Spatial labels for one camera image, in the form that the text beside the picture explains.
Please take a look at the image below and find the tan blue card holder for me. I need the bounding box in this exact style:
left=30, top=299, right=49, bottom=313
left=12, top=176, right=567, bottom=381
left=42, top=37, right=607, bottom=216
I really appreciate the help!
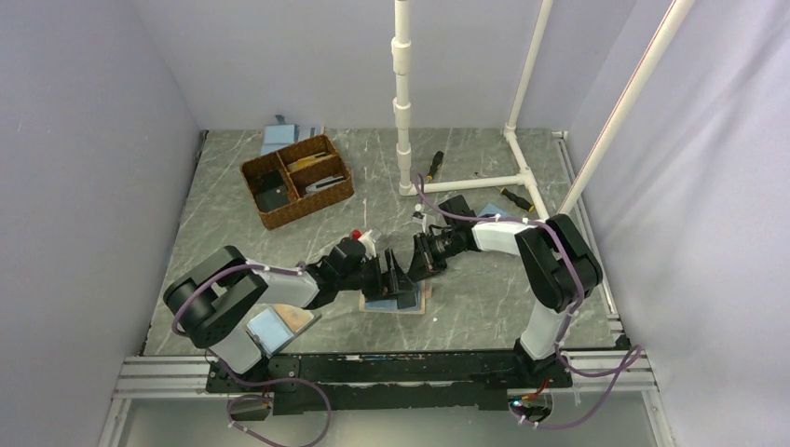
left=358, top=280, right=432, bottom=315

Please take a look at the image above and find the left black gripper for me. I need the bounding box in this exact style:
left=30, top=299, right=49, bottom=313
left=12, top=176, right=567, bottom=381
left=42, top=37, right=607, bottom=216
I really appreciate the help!
left=337, top=249, right=416, bottom=303

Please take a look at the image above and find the black item in basket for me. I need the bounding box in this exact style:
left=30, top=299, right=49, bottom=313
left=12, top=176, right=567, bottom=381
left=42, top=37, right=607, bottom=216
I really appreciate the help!
left=253, top=170, right=291, bottom=212

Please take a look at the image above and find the blue orange card holder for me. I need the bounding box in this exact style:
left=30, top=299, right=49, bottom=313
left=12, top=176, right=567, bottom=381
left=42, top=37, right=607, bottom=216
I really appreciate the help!
left=246, top=304, right=321, bottom=358

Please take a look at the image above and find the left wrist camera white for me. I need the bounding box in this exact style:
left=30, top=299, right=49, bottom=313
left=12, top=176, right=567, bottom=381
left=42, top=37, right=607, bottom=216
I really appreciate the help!
left=350, top=228, right=382, bottom=258

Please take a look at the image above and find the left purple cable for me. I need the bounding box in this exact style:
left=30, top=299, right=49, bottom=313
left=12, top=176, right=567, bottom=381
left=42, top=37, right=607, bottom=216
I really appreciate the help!
left=171, top=262, right=334, bottom=447

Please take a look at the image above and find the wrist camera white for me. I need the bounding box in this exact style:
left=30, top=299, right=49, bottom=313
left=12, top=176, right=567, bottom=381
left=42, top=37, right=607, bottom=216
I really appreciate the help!
left=412, top=204, right=433, bottom=232
left=350, top=228, right=382, bottom=258

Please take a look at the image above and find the black credit card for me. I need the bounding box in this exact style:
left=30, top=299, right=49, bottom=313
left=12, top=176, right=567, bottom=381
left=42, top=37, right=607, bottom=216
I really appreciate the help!
left=395, top=290, right=423, bottom=311

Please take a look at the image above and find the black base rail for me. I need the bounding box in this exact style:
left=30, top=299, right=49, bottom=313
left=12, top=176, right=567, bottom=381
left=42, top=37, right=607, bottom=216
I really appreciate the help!
left=206, top=348, right=573, bottom=415

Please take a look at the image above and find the white pvc pipe frame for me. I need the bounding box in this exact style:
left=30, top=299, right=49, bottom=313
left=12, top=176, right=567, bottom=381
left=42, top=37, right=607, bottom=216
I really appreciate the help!
left=370, top=1, right=696, bottom=201

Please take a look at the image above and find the blue card holder at back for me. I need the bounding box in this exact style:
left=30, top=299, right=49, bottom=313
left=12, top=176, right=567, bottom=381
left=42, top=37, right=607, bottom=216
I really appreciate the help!
left=259, top=114, right=326, bottom=156

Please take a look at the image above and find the black orange screwdriver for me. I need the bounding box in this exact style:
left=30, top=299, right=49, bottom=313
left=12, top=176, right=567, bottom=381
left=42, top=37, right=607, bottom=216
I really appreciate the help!
left=425, top=151, right=444, bottom=182

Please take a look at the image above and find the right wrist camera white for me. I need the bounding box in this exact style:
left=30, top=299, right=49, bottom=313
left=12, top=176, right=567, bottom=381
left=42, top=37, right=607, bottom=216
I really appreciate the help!
left=412, top=204, right=433, bottom=232

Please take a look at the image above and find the silver grey vip card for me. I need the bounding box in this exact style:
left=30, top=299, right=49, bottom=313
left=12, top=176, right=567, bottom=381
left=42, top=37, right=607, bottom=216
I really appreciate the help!
left=306, top=176, right=346, bottom=196

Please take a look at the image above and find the blue open card holder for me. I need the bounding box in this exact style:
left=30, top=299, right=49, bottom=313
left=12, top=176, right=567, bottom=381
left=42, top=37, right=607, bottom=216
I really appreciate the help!
left=477, top=203, right=510, bottom=218

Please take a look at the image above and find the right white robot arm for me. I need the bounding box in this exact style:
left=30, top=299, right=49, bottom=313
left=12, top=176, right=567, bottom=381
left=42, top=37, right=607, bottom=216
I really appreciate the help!
left=407, top=196, right=604, bottom=386

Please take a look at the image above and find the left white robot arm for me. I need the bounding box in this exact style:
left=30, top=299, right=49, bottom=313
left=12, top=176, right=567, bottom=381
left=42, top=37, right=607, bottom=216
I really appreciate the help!
left=163, top=237, right=420, bottom=391

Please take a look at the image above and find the brown wicker divided basket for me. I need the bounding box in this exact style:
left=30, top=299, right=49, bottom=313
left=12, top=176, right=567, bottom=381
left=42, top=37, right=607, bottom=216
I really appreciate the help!
left=240, top=134, right=354, bottom=230

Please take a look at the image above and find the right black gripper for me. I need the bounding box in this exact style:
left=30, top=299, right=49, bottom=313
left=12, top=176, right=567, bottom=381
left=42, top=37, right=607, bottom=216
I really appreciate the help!
left=407, top=228, right=461, bottom=283

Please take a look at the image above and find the gold credit card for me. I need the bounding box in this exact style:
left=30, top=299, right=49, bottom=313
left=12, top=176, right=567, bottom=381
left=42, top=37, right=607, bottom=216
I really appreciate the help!
left=286, top=152, right=331, bottom=172

